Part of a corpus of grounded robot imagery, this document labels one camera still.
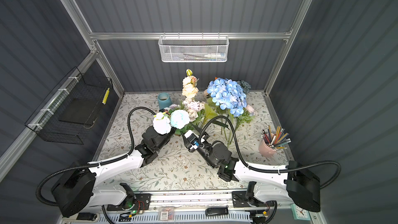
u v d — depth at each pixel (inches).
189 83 29.0
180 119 22.4
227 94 22.8
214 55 35.6
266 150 32.0
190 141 20.6
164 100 35.0
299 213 27.0
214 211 29.7
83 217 26.5
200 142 20.7
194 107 27.9
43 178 15.7
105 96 32.6
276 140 32.6
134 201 28.2
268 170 18.7
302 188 16.6
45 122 24.2
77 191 16.3
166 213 26.9
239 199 28.8
